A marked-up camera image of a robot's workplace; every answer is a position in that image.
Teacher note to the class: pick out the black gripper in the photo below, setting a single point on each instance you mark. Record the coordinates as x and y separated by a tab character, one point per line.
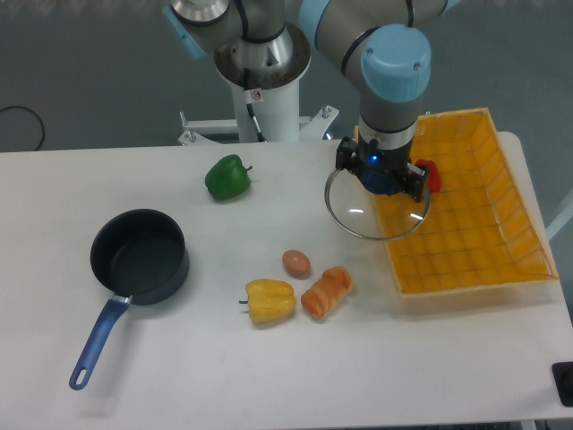
360	157

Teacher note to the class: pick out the glass lid blue knob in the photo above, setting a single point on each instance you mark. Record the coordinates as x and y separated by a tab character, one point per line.
369	216

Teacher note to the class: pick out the dark saucepan blue handle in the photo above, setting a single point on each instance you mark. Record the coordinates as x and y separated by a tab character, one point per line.
142	258

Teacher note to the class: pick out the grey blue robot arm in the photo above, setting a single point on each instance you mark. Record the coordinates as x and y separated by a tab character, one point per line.
375	45

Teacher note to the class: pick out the red bell pepper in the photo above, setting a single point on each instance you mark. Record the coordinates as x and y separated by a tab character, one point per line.
433	174

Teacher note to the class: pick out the yellow wicker basket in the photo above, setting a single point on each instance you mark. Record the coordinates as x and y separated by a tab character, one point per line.
479	231

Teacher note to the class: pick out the brown egg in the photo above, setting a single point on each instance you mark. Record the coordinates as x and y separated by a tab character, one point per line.
296	263

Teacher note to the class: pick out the orange croissant bread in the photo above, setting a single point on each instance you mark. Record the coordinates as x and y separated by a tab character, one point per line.
327	292

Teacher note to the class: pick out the green bell pepper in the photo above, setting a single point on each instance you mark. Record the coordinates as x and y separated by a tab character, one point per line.
228	178

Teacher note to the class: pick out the yellow bell pepper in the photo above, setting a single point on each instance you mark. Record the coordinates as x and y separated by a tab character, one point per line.
269	300

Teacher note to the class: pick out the black device at edge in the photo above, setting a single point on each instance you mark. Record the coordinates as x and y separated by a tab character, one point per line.
563	377

